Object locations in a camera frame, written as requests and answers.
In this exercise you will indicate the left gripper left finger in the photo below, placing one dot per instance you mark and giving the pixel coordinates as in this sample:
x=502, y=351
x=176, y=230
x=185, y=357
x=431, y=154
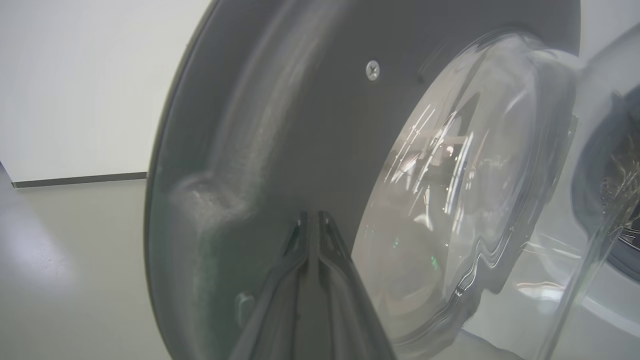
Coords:
x=275, y=320

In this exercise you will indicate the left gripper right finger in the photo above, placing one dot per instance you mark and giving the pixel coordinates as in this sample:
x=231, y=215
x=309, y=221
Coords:
x=350, y=320

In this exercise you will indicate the washing machine door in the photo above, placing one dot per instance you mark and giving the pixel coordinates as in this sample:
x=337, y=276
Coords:
x=310, y=125

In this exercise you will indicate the white front-load washing machine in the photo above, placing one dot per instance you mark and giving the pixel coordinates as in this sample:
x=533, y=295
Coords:
x=600, y=50

